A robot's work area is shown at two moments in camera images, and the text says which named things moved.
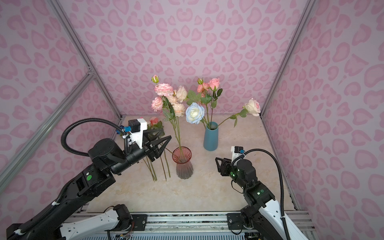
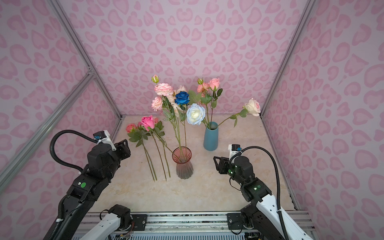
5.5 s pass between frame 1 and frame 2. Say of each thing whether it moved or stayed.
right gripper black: stayed
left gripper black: moved
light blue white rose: stayed
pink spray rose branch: stayed
